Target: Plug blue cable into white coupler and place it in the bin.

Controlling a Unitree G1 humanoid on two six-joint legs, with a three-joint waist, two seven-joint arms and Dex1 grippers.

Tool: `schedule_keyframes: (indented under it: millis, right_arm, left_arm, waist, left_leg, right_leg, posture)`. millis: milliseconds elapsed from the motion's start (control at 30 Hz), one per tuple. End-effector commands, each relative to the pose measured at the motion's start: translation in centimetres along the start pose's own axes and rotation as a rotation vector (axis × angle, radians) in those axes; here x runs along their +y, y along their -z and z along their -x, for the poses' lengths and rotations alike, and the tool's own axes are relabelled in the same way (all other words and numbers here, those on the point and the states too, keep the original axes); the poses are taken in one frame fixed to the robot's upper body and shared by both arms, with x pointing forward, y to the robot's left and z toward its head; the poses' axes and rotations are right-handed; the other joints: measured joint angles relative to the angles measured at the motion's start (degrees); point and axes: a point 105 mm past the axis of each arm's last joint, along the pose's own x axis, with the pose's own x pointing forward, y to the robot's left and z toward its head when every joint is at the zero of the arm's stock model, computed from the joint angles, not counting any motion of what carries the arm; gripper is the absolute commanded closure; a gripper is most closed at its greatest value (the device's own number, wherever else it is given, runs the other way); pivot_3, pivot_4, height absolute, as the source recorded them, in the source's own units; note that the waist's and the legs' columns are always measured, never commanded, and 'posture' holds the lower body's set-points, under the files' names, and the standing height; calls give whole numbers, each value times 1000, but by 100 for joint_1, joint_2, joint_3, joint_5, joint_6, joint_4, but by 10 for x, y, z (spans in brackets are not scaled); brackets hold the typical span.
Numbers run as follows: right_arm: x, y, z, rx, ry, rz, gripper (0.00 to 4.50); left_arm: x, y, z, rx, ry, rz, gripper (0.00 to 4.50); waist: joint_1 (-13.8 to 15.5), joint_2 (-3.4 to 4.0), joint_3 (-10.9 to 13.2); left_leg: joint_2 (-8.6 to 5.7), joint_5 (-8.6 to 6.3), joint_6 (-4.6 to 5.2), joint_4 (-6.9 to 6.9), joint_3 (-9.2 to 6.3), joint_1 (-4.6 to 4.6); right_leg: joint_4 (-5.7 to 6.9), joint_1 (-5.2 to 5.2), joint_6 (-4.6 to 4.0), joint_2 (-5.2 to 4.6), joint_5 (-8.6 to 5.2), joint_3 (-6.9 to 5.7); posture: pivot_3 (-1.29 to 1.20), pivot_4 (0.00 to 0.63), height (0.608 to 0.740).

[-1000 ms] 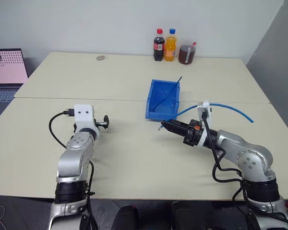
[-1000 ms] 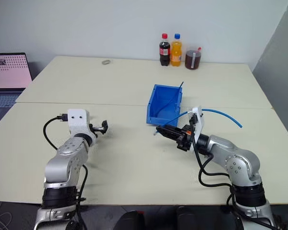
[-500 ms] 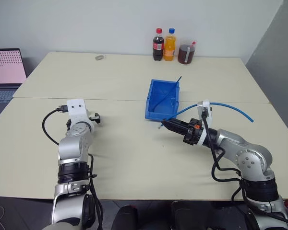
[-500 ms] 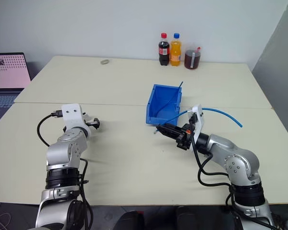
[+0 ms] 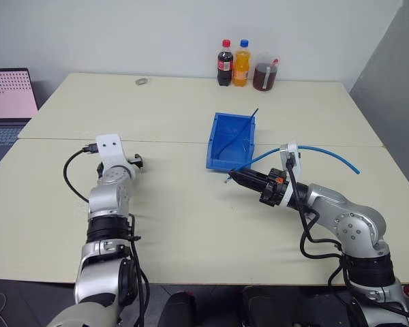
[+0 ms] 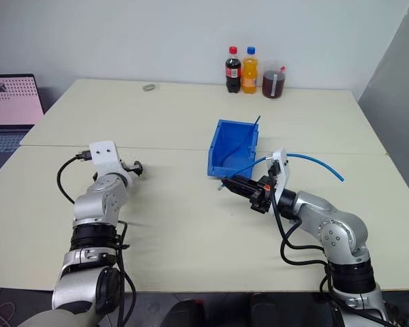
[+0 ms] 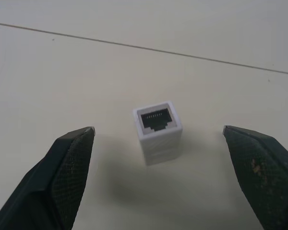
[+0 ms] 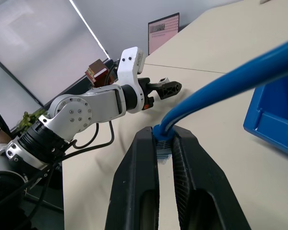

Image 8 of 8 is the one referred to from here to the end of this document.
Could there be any blue plastic bin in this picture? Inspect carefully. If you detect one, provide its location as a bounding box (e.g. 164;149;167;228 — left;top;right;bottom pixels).
243;71;288;161

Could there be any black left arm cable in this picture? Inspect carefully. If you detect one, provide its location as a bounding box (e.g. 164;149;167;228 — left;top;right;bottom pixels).
0;61;119;218

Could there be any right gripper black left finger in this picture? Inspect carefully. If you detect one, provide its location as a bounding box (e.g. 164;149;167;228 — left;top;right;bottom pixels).
105;126;160;230

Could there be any green potted plant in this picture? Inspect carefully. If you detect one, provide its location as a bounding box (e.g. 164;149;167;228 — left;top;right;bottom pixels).
18;109;49;133

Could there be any monitor with pink screen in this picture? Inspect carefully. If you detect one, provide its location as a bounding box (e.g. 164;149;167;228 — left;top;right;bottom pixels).
147;12;180;56

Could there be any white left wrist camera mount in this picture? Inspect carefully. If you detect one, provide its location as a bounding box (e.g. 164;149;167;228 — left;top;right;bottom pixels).
116;46;147;114

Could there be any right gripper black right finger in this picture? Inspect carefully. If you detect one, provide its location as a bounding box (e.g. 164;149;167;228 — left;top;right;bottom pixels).
171;126;252;230

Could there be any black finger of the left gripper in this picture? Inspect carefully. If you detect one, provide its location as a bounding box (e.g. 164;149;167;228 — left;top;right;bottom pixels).
157;80;183;101

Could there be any seated person with bracelet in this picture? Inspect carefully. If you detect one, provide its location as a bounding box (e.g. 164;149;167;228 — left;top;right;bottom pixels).
0;104;15;158

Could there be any silver and black robot torso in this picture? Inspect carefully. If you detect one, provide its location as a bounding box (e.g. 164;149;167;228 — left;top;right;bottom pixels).
0;155;29;230

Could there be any stack of red-brown books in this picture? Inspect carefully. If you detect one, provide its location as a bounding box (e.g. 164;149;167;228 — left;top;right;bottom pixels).
84;59;116;88

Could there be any blue network cable with plug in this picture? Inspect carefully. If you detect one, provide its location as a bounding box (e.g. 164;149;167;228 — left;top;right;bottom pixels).
152;35;288;166

